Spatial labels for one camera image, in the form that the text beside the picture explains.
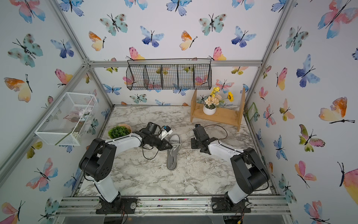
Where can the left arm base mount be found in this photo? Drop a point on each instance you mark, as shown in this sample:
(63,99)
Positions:
(120,205)

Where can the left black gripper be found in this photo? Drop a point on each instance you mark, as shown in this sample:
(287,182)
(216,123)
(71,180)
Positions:
(163,146)

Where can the flowers in white pot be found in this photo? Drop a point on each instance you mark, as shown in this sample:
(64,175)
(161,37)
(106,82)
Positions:
(212,102)

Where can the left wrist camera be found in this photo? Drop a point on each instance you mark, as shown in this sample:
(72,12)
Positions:
(165,131)

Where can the green framed wall card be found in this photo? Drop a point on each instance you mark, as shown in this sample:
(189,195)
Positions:
(252,113)

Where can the white mesh wall basket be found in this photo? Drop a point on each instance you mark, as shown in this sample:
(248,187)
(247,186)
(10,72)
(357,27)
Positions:
(70,119)

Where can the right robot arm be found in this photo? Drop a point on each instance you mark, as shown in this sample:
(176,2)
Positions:
(249,170)

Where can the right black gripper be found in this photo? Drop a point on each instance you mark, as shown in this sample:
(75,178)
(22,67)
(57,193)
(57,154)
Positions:
(192,140)

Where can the green plant in terracotta pot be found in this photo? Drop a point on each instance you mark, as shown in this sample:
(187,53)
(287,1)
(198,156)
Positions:
(119,131)

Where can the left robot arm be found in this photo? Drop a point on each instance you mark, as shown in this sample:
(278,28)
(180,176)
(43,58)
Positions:
(97,162)

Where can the black wire wall basket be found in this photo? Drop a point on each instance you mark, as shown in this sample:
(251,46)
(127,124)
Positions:
(169,74)

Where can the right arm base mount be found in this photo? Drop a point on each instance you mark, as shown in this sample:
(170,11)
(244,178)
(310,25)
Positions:
(225,205)

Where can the grey canvas sneaker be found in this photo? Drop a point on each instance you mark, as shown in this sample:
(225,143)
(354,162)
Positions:
(172,156)

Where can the wooden shelf rack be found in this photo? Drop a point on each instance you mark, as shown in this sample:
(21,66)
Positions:
(221,115)

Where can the aluminium front rail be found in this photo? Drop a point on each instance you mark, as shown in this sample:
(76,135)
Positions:
(175,205)

